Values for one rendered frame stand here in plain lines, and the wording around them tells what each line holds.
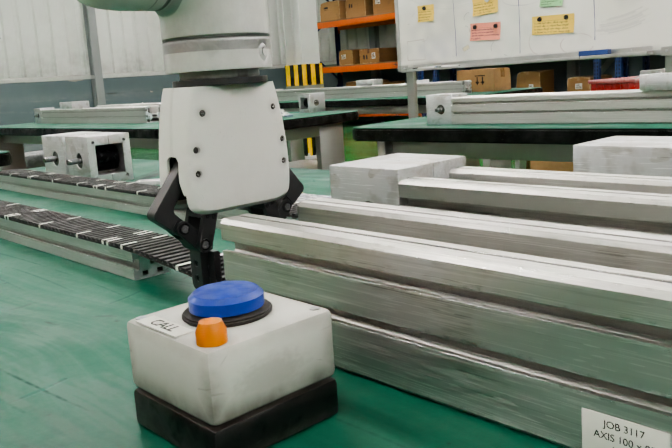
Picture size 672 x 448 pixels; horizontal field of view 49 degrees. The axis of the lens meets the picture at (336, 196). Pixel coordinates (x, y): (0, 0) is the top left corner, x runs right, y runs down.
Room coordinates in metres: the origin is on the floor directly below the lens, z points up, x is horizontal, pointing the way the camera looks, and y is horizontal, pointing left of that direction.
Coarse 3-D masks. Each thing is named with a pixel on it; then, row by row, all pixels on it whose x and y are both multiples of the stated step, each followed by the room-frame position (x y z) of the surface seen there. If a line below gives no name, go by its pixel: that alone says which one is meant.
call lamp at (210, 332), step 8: (200, 320) 0.34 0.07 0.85; (208, 320) 0.34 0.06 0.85; (216, 320) 0.34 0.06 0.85; (200, 328) 0.33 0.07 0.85; (208, 328) 0.33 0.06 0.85; (216, 328) 0.33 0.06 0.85; (224, 328) 0.34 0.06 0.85; (200, 336) 0.33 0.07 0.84; (208, 336) 0.33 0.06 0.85; (216, 336) 0.33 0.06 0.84; (224, 336) 0.34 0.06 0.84; (200, 344) 0.33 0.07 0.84; (208, 344) 0.33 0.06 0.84; (216, 344) 0.33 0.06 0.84
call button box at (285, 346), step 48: (144, 336) 0.37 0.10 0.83; (192, 336) 0.35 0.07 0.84; (240, 336) 0.34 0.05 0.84; (288, 336) 0.36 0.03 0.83; (144, 384) 0.37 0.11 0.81; (192, 384) 0.34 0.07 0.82; (240, 384) 0.34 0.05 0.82; (288, 384) 0.36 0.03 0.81; (336, 384) 0.38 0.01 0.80; (192, 432) 0.34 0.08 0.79; (240, 432) 0.34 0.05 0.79; (288, 432) 0.36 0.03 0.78
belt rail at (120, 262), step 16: (0, 224) 0.95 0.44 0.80; (16, 224) 0.91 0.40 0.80; (16, 240) 0.92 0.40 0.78; (32, 240) 0.88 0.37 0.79; (48, 240) 0.86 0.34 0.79; (64, 240) 0.81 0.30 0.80; (80, 240) 0.77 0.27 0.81; (64, 256) 0.81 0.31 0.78; (80, 256) 0.78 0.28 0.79; (96, 256) 0.76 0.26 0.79; (112, 256) 0.72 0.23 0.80; (128, 256) 0.70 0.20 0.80; (112, 272) 0.73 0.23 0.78; (128, 272) 0.70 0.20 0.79; (144, 272) 0.71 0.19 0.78; (160, 272) 0.71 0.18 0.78
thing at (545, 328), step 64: (256, 256) 0.50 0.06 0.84; (320, 256) 0.45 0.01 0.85; (384, 256) 0.41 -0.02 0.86; (448, 256) 0.38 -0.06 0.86; (512, 256) 0.37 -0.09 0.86; (576, 256) 0.40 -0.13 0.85; (640, 256) 0.37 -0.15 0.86; (384, 320) 0.41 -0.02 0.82; (448, 320) 0.37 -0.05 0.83; (512, 320) 0.34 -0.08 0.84; (576, 320) 0.33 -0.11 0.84; (640, 320) 0.30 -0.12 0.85; (448, 384) 0.38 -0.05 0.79; (512, 384) 0.35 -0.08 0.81; (576, 384) 0.33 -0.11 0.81; (640, 384) 0.30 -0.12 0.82
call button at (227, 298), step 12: (204, 288) 0.39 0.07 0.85; (216, 288) 0.38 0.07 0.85; (228, 288) 0.38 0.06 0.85; (240, 288) 0.38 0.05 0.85; (252, 288) 0.38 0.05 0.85; (192, 300) 0.37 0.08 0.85; (204, 300) 0.37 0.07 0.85; (216, 300) 0.36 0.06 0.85; (228, 300) 0.36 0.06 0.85; (240, 300) 0.37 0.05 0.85; (252, 300) 0.37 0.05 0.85; (192, 312) 0.37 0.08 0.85; (204, 312) 0.36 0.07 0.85; (216, 312) 0.36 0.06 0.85; (228, 312) 0.36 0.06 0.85; (240, 312) 0.36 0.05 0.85
